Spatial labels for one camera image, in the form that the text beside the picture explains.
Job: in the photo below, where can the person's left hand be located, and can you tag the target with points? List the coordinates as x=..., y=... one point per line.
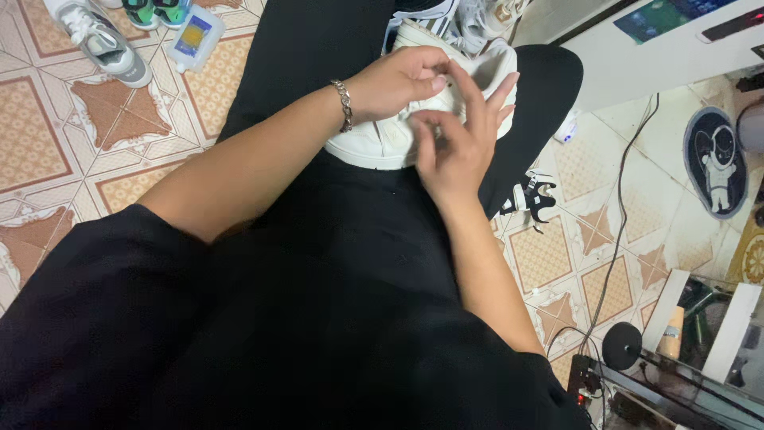
x=388, y=83

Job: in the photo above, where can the black power strip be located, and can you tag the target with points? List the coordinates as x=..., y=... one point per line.
x=582, y=382

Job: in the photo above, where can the white sneaker with laces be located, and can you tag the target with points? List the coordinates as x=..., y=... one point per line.
x=484, y=21

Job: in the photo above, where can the blue green mat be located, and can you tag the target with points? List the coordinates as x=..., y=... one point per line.
x=662, y=18

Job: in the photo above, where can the grey and white sneaker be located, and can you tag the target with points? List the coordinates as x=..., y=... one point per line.
x=104, y=45

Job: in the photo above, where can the small white device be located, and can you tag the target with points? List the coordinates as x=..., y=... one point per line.
x=566, y=128

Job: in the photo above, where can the person's right hand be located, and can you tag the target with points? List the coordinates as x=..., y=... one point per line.
x=462, y=155

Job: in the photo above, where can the beige bottle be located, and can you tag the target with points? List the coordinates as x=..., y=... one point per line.
x=671, y=334

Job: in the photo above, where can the oval astronaut rug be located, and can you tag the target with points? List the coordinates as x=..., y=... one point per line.
x=716, y=161

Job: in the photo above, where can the person's black shirt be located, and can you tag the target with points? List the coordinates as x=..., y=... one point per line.
x=239, y=358

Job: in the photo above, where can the white table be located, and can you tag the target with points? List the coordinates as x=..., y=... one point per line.
x=644, y=65

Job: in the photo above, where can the black round disc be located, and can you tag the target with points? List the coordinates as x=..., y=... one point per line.
x=621, y=346

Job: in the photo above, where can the white leather sneaker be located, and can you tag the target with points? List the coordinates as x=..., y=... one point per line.
x=382, y=143

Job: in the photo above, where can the green and black shoe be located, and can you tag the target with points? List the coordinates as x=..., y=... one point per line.
x=140, y=13
x=173, y=13

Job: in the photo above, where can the black shoe with white stripes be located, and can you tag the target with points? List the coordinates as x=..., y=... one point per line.
x=421, y=7

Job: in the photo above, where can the person's black trousers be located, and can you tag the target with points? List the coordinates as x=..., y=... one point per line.
x=310, y=60

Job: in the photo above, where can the clear bottle with blue label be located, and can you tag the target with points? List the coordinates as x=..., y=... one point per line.
x=196, y=37

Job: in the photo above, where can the glass tank with white frame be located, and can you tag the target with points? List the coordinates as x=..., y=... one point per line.
x=704, y=382

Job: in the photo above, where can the black flat remote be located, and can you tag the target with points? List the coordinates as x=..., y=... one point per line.
x=731, y=25

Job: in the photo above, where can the yellow patterned mat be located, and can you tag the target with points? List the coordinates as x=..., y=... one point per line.
x=751, y=257

